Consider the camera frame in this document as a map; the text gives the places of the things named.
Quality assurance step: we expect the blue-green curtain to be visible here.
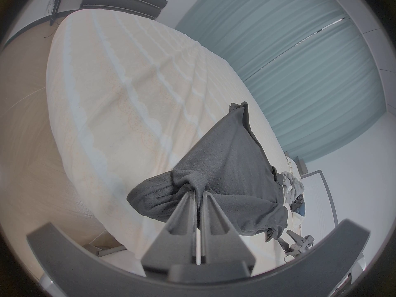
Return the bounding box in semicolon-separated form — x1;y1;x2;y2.
241;17;388;164
175;0;348;83

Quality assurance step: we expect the grey garment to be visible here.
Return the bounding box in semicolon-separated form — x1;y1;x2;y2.
280;171;305;204

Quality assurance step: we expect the bed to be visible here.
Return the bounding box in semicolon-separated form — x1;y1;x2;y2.
46;9;337;278

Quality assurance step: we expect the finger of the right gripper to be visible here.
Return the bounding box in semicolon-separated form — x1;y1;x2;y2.
277;239;294;254
286;230;305;246

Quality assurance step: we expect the black sleeveless top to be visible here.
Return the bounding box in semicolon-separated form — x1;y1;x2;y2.
127;101;290;244

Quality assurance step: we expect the white printed pillow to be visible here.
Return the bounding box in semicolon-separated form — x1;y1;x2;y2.
286;157;301;179

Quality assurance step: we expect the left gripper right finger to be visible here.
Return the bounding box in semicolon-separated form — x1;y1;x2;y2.
199;191;257;275

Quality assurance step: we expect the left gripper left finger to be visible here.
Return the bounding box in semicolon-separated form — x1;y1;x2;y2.
141;191;199;275

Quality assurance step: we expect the grey bedside table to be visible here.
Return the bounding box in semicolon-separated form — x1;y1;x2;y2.
285;152;307;174

